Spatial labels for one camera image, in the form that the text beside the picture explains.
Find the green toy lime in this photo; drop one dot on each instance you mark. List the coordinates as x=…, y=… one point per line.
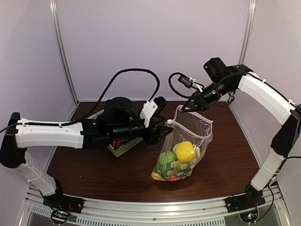
x=166, y=158

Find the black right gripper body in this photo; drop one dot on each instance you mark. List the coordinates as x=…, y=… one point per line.
x=205, y=102

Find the red toy apple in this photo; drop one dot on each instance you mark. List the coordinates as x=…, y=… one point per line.
x=116, y=144

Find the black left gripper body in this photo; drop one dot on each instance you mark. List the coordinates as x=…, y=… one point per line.
x=126, y=133

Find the aluminium frame post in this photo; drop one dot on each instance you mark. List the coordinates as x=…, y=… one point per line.
x=250, y=18
x=61, y=50

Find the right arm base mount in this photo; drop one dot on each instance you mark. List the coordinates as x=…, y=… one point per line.
x=242, y=203

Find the right round circuit board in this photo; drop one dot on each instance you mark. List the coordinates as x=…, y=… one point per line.
x=249, y=216

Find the left round circuit board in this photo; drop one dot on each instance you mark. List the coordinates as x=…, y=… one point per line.
x=59, y=217

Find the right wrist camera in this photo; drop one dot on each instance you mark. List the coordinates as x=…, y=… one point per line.
x=190, y=82

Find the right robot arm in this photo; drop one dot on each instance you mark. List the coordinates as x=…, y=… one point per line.
x=240, y=78

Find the left aluminium frame post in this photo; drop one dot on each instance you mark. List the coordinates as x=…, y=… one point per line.
x=61, y=50

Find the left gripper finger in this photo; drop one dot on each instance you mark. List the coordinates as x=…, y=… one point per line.
x=163, y=131
x=156, y=119

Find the front aluminium rail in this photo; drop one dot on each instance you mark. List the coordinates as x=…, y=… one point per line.
x=208, y=212

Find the green perforated plastic basket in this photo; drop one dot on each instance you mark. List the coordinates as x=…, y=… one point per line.
x=126, y=146

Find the right aluminium frame post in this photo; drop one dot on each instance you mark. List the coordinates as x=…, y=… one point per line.
x=250, y=18

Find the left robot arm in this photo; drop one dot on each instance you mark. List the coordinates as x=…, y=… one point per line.
x=22, y=133

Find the yellow orange toy fruit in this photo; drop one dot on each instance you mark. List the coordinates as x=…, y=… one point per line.
x=185, y=151

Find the clear zip top bag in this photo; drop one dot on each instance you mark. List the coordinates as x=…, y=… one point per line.
x=191, y=127

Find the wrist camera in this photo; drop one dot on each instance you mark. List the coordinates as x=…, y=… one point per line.
x=152, y=108
x=190, y=82

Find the round circuit board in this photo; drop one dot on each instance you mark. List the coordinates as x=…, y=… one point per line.
x=249, y=216
x=59, y=217

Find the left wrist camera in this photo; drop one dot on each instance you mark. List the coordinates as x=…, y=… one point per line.
x=152, y=108

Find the red orange toy carrot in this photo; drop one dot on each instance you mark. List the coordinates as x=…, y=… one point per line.
x=174, y=178

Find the dark green leafy toy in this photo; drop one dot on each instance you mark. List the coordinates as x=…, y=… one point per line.
x=164, y=171

